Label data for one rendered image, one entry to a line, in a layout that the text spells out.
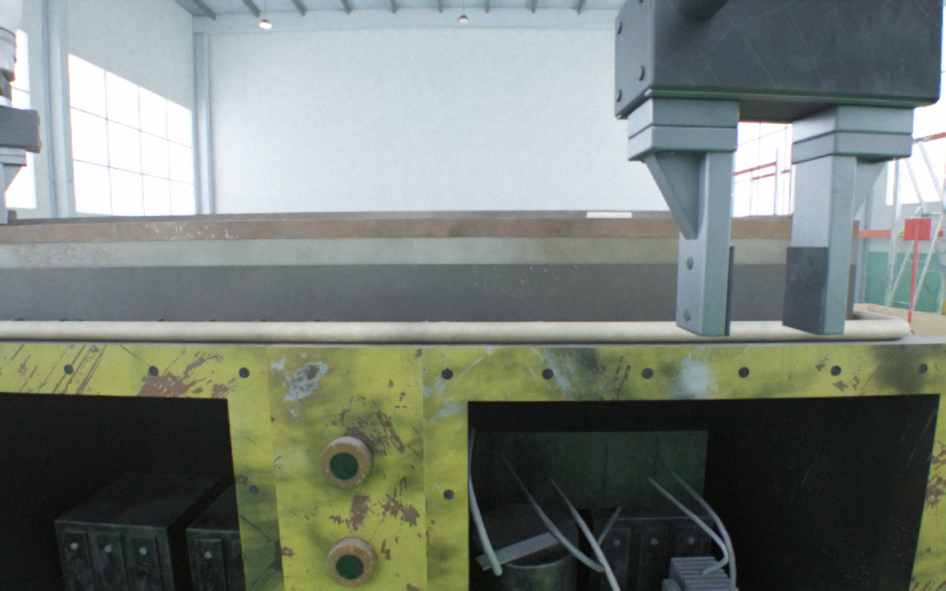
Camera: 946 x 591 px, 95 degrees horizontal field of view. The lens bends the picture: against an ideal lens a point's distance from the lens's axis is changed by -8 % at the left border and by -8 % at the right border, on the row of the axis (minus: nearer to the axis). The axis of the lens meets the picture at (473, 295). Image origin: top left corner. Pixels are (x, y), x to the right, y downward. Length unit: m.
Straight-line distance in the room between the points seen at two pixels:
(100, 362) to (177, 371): 0.09
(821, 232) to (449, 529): 0.44
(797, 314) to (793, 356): 0.30
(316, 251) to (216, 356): 0.15
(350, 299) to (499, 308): 0.17
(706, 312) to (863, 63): 0.12
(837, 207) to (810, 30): 0.08
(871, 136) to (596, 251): 0.34
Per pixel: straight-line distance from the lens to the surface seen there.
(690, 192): 0.23
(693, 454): 0.90
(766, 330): 0.56
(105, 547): 1.03
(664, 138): 0.22
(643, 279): 0.56
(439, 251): 0.53
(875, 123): 0.27
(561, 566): 0.69
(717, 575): 0.87
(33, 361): 0.68
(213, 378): 0.55
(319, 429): 0.52
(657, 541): 0.91
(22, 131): 0.84
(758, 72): 0.23
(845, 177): 0.26
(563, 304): 0.54
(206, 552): 0.93
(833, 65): 0.25
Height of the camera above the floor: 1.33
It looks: 6 degrees down
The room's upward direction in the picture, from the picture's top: straight up
